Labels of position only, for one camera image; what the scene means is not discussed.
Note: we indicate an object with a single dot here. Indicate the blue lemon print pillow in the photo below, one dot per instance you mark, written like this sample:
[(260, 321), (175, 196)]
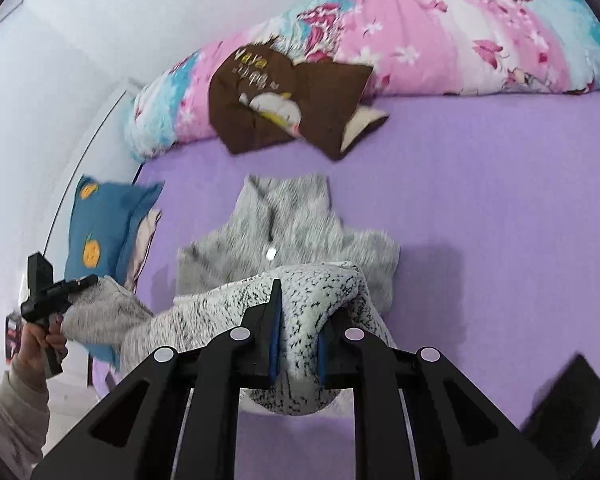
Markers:
[(105, 220)]

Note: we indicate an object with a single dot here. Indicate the white headboard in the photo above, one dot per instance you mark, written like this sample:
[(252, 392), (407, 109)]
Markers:
[(95, 150)]

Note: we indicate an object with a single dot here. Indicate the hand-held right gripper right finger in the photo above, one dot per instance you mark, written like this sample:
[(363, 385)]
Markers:
[(323, 360)]

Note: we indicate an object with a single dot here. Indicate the pink blue floral quilt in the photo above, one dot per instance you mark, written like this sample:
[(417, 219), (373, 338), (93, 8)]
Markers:
[(430, 45)]

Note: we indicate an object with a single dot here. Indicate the person's left forearm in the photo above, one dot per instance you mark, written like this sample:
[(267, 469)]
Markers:
[(10, 425)]

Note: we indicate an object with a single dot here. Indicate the brown cartoon pillow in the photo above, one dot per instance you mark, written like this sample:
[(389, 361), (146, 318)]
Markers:
[(230, 105)]

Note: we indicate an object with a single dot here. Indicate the dark red printed box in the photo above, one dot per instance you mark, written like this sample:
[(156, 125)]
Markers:
[(12, 335)]

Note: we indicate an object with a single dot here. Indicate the white plastic storage box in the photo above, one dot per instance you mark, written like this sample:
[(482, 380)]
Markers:
[(72, 410)]

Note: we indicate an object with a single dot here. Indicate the person's left hand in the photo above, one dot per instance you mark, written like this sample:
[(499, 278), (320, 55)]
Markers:
[(30, 352)]

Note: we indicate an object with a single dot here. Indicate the grey fleece jacket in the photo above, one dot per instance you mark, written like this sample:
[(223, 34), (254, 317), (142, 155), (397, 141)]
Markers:
[(305, 240)]

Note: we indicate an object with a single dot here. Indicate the black cloth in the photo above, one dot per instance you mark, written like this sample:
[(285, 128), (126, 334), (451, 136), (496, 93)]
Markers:
[(565, 405)]

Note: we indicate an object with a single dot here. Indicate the purple bed sheet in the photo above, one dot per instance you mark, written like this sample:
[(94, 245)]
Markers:
[(480, 210)]

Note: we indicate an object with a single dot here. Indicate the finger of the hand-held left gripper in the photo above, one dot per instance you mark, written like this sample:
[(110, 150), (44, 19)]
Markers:
[(77, 285)]

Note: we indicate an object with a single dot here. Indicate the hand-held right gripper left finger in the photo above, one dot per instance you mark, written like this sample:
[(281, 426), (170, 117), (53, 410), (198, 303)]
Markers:
[(276, 330)]

